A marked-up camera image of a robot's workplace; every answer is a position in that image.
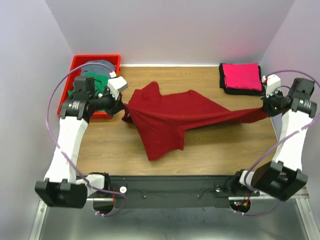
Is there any purple cable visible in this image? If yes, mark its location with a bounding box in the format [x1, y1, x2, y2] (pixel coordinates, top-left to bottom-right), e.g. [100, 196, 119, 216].
[233, 69, 320, 216]
[45, 62, 127, 218]

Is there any folded black t shirt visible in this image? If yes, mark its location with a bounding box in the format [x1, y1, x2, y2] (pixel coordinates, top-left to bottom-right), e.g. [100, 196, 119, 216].
[218, 63, 265, 96]

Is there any red plastic bin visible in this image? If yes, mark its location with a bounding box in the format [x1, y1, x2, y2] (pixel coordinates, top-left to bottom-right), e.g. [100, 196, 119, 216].
[60, 54, 121, 105]

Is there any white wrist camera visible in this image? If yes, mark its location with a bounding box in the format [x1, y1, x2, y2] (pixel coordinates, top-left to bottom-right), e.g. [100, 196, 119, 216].
[107, 71, 128, 99]
[261, 74, 281, 98]

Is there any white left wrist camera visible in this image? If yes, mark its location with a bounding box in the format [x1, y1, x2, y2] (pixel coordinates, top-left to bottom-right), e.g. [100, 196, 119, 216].
[107, 71, 128, 99]

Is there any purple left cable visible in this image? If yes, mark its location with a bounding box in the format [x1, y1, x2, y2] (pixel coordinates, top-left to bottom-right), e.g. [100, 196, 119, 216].
[45, 62, 127, 218]

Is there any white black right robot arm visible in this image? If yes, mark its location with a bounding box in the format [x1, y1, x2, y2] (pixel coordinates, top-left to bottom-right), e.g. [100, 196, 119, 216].
[230, 74, 320, 202]

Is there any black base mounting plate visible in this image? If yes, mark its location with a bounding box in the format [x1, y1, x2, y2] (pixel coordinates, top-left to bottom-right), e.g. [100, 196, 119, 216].
[82, 175, 261, 210]

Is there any dark red t shirt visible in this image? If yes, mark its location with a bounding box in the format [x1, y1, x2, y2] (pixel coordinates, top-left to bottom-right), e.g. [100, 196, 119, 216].
[122, 81, 268, 161]

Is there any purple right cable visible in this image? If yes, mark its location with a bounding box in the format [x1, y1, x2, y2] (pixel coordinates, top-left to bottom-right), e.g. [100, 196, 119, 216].
[233, 69, 320, 216]

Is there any folded pink t shirt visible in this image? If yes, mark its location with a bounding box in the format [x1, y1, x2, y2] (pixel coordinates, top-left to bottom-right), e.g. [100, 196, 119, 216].
[222, 63, 262, 92]

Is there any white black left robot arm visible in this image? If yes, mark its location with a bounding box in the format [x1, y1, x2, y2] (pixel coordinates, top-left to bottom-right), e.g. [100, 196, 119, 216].
[34, 76, 128, 209]

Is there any aluminium frame rail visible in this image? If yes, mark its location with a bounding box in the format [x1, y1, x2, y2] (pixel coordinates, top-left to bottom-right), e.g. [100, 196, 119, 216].
[30, 190, 320, 240]

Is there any green t shirt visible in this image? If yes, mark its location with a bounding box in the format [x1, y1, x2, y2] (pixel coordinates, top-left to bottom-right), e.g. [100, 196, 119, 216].
[67, 75, 103, 104]

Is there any grey t shirt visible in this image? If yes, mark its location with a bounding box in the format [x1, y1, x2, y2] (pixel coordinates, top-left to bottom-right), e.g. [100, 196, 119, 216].
[81, 59, 116, 77]

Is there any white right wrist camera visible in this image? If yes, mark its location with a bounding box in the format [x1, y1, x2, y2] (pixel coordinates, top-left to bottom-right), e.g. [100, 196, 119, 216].
[261, 74, 281, 98]

